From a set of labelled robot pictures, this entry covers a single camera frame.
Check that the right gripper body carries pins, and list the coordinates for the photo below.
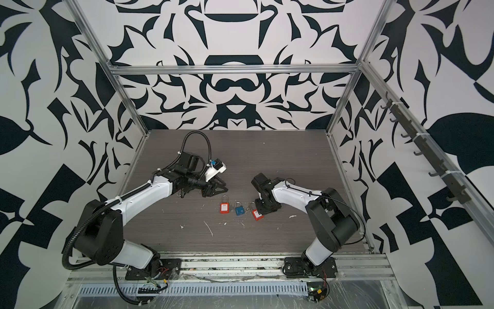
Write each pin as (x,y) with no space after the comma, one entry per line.
(263,207)

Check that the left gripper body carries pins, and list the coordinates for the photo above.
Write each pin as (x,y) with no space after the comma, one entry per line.
(208,190)

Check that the red padlock long shackle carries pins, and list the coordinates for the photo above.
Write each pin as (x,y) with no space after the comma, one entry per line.
(224,205)

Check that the blue padlock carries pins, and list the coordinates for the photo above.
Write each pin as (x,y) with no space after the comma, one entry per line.
(239,209)

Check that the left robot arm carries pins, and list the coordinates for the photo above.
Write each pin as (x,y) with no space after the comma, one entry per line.
(98,237)

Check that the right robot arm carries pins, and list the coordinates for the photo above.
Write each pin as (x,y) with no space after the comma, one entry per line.
(332,220)

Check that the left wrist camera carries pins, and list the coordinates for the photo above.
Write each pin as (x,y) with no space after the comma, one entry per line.
(215,167)

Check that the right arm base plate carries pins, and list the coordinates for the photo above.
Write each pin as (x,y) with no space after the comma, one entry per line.
(301,267)

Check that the white cable duct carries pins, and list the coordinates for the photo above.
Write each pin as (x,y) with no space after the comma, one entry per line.
(280,288)

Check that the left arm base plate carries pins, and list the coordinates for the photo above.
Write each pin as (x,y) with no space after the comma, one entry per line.
(157,269)

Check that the wall hook rack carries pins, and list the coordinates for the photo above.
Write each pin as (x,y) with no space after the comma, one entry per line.
(428,148)

